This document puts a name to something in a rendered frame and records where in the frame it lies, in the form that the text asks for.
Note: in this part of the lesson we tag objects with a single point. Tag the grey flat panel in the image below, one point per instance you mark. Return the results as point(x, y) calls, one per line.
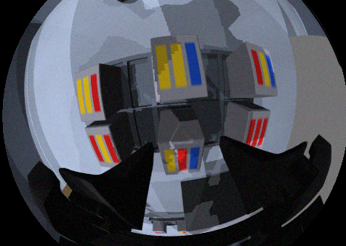
point(321, 103)

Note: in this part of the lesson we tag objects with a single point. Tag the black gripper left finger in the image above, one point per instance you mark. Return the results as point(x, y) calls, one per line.
point(123, 188)

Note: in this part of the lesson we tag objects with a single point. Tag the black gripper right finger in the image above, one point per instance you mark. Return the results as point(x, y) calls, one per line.
point(256, 172)

